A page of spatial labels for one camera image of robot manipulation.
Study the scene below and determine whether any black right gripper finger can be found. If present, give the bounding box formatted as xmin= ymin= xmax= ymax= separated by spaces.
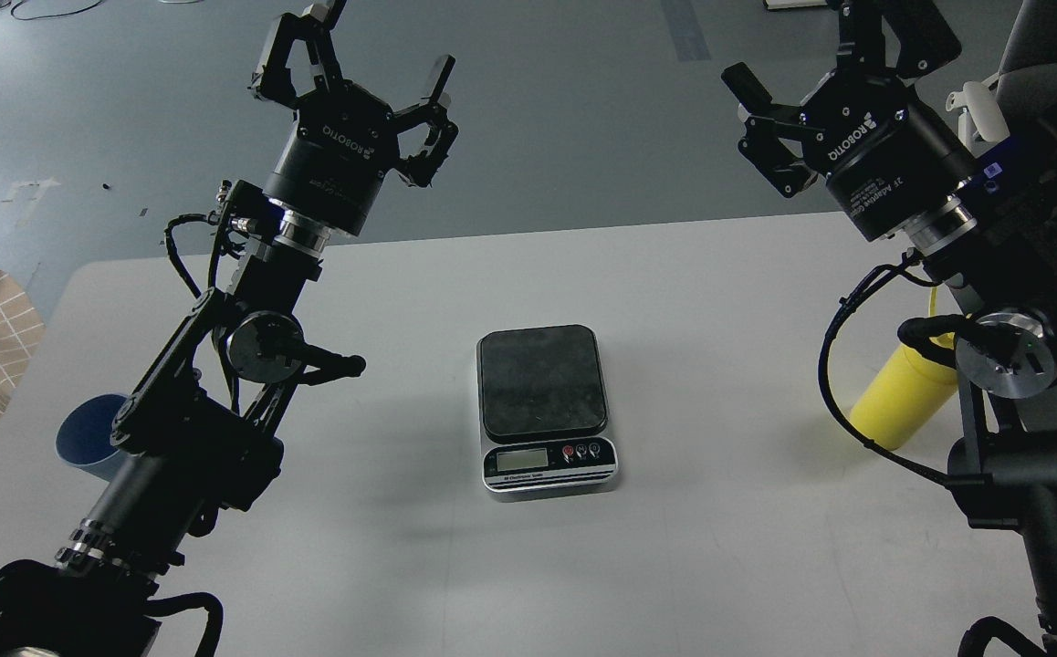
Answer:
xmin=721 ymin=62 xmax=820 ymax=198
xmin=826 ymin=0 xmax=963 ymax=85

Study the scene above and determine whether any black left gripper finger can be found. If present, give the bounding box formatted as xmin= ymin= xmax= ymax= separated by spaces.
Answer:
xmin=386 ymin=55 xmax=460 ymax=190
xmin=249 ymin=0 xmax=349 ymax=112

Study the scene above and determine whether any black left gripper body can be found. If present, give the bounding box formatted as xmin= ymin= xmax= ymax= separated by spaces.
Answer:
xmin=263 ymin=80 xmax=398 ymax=236

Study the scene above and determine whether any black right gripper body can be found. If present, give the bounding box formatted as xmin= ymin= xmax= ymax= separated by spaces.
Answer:
xmin=802 ymin=71 xmax=976 ymax=242

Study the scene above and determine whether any yellow squeeze bottle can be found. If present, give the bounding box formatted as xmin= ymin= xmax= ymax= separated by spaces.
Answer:
xmin=847 ymin=285 xmax=960 ymax=453

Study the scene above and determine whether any blue ribbed plastic cup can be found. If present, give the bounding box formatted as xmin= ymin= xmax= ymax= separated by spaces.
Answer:
xmin=54 ymin=392 xmax=128 ymax=483

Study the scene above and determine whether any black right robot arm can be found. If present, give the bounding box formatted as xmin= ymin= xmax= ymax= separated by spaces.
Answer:
xmin=721 ymin=1 xmax=1057 ymax=656

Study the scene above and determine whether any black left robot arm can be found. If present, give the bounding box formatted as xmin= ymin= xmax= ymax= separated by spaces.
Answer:
xmin=0 ymin=1 xmax=458 ymax=656

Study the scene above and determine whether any digital kitchen scale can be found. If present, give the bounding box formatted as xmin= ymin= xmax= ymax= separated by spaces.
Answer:
xmin=476 ymin=324 xmax=622 ymax=502

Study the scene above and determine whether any grey office chair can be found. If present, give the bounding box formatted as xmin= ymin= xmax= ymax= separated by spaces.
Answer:
xmin=946 ymin=1 xmax=1057 ymax=154

